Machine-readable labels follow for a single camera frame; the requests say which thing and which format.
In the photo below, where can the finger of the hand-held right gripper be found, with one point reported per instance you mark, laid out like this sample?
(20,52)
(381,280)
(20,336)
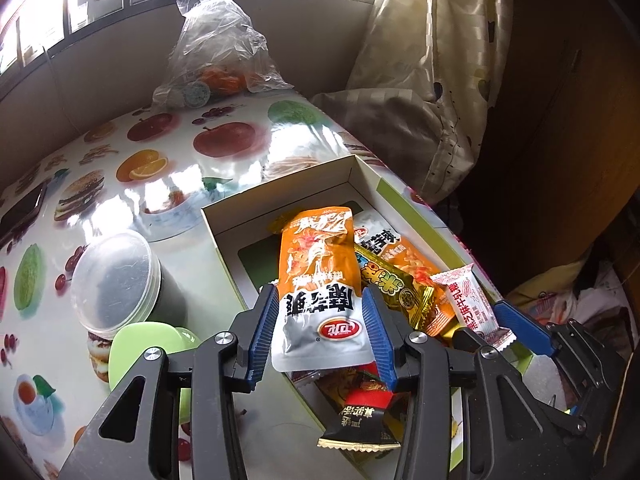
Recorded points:
(520,324)
(467,341)

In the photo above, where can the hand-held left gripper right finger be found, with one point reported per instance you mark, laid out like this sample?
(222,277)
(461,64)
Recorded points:
(376,330)

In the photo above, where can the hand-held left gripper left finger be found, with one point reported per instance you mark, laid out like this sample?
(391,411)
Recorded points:
(265,330)

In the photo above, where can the white red snack packet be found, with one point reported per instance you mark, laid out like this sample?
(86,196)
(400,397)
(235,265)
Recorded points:
(465,300)

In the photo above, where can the green cardboard box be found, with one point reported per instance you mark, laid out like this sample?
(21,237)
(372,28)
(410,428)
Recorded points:
(252,265)

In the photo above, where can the orange grey snack packet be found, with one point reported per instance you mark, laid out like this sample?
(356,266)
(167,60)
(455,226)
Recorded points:
(320,280)
(400,255)

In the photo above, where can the yellow plastic bag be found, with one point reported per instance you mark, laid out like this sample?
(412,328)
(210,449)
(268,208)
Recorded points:
(545,285)

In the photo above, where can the yellow blue snack packet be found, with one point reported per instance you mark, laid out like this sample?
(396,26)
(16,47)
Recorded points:
(395,285)

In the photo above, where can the white printed plastic bag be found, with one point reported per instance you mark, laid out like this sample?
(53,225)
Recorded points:
(605,305)

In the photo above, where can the black red snack packet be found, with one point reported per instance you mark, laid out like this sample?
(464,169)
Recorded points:
(357,425)

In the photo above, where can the green jar with white lid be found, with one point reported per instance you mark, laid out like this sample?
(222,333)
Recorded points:
(140,342)

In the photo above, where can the clear jar with dark contents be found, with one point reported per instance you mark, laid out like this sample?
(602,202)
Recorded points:
(112,280)

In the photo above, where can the black smartphone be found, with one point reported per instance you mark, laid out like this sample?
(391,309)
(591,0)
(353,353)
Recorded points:
(22,210)

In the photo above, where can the cream printed curtain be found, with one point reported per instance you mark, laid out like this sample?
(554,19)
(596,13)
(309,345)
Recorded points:
(430,60)

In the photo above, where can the clear plastic bag with items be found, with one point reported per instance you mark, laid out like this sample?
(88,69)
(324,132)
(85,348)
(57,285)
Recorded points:
(215,45)

